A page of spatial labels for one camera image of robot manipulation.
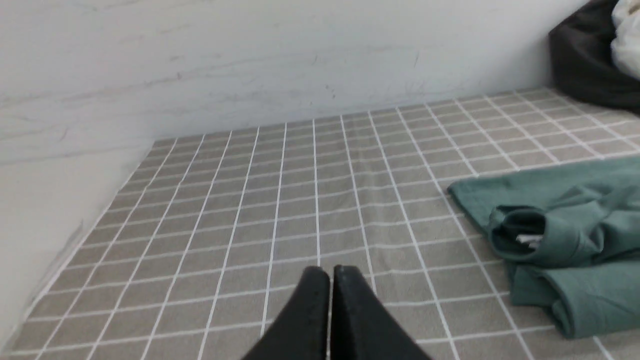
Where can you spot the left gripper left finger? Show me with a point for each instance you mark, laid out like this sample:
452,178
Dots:
300,330

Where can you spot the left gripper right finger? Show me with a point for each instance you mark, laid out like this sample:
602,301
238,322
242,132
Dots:
361,327

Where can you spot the green long-sleeved shirt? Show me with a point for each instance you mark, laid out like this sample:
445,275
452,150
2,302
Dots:
569,236

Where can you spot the white crumpled shirt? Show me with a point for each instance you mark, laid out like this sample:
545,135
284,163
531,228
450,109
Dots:
625,47

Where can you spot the grey checkered tablecloth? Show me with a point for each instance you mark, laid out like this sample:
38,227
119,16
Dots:
201,249

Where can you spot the black garment in pile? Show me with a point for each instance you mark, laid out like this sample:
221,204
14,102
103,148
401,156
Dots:
581,62

